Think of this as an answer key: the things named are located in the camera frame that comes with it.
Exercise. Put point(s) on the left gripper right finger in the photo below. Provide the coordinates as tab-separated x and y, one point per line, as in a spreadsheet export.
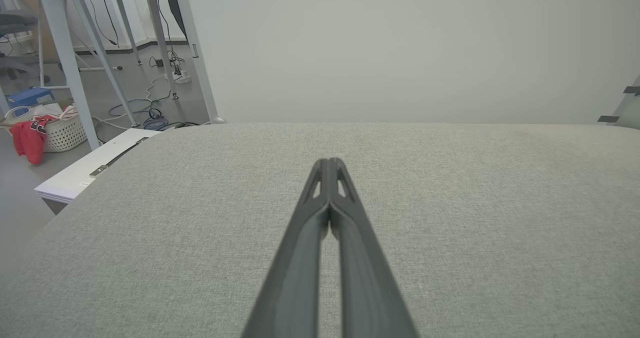
370	288

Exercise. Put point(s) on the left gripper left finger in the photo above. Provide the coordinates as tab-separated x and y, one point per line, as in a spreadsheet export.
295	288

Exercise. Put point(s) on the red garment in basket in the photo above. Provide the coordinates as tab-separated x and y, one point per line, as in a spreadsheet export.
30	143

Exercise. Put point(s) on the grey fabric sofa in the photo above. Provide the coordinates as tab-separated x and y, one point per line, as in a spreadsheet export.
500	203

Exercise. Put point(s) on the white power strip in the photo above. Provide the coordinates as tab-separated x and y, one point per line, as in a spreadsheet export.
182	78

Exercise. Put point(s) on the white flat box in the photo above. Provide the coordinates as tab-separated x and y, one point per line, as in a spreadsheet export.
85	170

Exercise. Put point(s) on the white woven laundry basket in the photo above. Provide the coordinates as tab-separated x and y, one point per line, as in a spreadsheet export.
67	133

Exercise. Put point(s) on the grey metal table leg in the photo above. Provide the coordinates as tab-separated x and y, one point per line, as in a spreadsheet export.
108	63
65	53
161	38
126	23

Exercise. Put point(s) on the black tape strip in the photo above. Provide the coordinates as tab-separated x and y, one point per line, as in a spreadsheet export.
632	90
608	119

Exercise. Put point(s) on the black chair back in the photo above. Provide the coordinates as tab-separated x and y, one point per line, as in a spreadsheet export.
176	13

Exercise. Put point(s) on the blue box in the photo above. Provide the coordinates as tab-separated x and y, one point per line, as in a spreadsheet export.
30	97

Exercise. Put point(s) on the grey office chair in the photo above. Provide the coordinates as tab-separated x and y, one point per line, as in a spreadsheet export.
15	20

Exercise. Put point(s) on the grey metal partition post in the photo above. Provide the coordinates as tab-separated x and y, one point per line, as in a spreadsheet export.
200	68

